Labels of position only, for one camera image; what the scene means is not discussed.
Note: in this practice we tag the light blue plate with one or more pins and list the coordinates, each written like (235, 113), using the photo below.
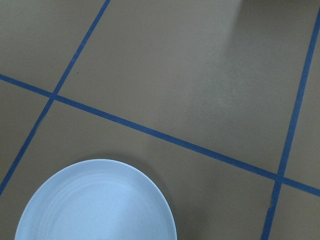
(98, 199)

